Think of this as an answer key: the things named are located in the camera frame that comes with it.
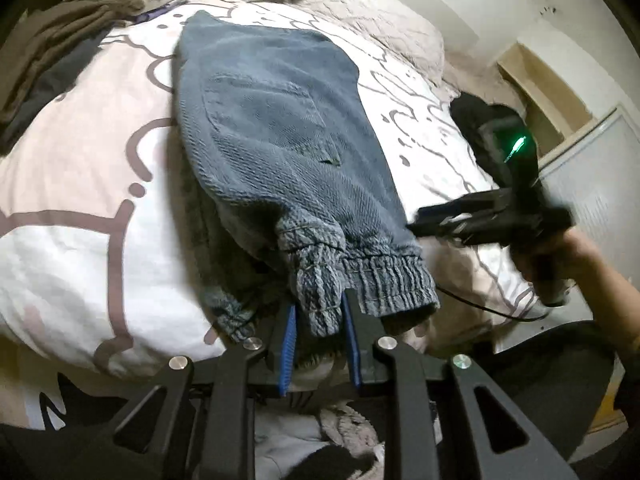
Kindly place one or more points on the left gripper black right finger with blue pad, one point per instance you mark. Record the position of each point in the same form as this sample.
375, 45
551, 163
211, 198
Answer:
362, 332

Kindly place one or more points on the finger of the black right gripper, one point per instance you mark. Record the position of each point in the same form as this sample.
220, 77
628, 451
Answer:
450, 217

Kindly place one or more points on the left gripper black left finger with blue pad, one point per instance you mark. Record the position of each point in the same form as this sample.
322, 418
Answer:
280, 342

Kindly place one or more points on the person's right forearm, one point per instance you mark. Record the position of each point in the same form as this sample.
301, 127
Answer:
613, 301

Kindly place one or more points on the stack of folded clothes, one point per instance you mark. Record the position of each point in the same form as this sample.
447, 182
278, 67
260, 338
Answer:
46, 52

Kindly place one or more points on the person's right hand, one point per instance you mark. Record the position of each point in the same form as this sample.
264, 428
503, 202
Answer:
560, 259

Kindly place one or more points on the wooden side cabinet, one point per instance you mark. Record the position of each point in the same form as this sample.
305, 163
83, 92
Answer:
554, 112

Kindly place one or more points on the beige quilted pillow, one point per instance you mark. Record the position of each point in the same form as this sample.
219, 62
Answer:
393, 25

